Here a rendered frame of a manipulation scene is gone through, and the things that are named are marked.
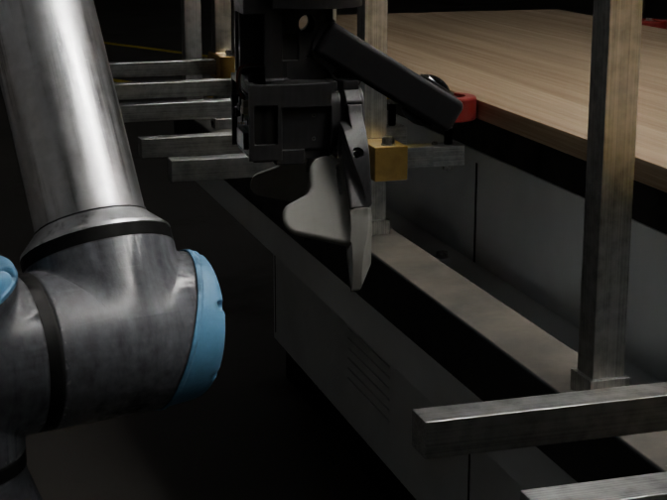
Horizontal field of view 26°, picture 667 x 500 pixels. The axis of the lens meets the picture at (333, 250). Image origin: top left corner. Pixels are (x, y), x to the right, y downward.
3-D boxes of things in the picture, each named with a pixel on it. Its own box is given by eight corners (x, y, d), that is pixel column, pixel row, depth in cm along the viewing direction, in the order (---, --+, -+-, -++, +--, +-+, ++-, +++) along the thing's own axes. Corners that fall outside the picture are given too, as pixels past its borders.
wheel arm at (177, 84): (96, 105, 270) (95, 82, 269) (93, 103, 273) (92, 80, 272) (320, 96, 282) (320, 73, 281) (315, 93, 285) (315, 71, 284)
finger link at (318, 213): (287, 296, 96) (270, 171, 100) (372, 290, 98) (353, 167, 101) (295, 279, 94) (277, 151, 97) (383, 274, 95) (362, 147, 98)
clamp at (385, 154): (370, 183, 205) (370, 147, 204) (342, 165, 218) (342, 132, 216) (411, 180, 207) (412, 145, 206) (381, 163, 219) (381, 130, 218)
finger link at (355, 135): (336, 227, 99) (320, 114, 102) (361, 225, 100) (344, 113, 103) (350, 199, 95) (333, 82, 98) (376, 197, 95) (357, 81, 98)
